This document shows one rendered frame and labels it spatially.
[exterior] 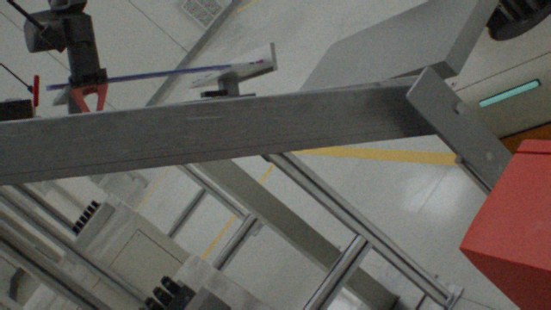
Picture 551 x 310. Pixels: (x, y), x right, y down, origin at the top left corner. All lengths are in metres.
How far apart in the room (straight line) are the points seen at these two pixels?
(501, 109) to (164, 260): 1.15
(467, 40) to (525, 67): 0.48
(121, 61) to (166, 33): 0.71
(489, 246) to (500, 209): 0.03
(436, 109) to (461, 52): 0.44
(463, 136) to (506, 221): 0.35
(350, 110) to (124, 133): 0.25
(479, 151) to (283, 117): 0.23
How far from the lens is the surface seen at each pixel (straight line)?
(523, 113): 1.73
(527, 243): 0.42
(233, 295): 1.12
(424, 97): 0.75
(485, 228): 0.45
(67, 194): 5.66
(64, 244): 2.12
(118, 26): 8.94
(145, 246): 2.19
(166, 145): 0.69
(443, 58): 1.17
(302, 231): 1.72
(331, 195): 1.53
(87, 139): 0.68
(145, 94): 8.90
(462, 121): 0.78
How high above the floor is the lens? 1.03
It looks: 17 degrees down
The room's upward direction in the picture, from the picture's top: 49 degrees counter-clockwise
